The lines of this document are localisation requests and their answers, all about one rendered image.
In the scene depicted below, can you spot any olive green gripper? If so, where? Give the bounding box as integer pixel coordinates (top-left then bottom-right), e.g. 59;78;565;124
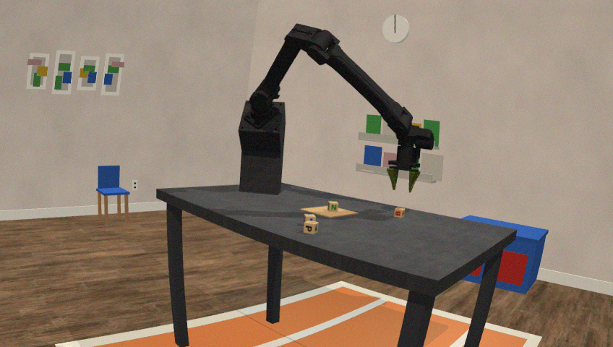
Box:
387;145;420;192

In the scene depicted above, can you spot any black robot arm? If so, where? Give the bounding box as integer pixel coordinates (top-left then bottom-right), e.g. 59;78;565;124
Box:
244;23;434;163

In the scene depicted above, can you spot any tan flat mat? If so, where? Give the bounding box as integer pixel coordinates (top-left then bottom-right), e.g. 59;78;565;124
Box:
300;206;359;218

